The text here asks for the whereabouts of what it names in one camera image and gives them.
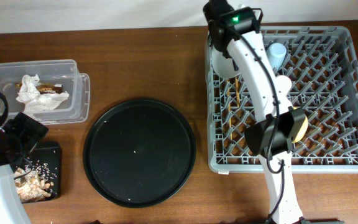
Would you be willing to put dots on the black rectangular waste bin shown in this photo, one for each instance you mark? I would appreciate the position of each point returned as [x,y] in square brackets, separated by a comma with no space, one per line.
[50,153]

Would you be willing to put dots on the brown foil wrapper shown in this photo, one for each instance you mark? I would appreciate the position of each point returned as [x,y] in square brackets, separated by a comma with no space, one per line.
[40,88]

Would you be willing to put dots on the white label on rack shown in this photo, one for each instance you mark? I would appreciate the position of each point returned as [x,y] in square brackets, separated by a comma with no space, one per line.
[223,172]

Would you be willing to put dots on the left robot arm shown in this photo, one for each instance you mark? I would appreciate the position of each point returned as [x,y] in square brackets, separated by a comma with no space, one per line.
[18,138]

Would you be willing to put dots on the clear plastic waste bin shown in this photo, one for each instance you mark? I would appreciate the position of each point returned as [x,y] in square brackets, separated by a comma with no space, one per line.
[65,72]

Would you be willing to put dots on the blue plastic cup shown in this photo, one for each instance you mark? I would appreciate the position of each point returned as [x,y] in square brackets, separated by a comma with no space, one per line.
[276,53]

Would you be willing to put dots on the round black serving tray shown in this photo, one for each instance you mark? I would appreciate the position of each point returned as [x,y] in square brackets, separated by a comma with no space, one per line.
[139,153]

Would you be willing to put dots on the white napkin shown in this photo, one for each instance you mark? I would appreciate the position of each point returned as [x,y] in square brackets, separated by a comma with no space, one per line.
[34,102]

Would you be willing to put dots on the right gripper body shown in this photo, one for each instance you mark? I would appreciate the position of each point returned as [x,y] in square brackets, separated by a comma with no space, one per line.
[221,45]

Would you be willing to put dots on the pink plastic cup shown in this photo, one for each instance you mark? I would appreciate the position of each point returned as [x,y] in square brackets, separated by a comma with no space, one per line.
[283,86]

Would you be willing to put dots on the grey plastic dishwasher rack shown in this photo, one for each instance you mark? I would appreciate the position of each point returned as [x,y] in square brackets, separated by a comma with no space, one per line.
[322,65]

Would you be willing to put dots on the wooden chopstick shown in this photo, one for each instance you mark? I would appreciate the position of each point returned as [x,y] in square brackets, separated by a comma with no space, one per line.
[236,84]
[229,107]

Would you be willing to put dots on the food scraps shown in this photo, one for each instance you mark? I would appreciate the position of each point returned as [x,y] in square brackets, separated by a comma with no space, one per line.
[35,183]

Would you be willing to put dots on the grey plate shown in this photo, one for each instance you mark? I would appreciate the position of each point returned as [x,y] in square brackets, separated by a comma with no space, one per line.
[222,66]

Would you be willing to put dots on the yellow plastic bowl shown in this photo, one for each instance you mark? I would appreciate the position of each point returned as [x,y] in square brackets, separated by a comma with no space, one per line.
[298,124]

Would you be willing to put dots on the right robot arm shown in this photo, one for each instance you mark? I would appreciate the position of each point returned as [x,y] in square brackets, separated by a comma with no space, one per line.
[236,34]

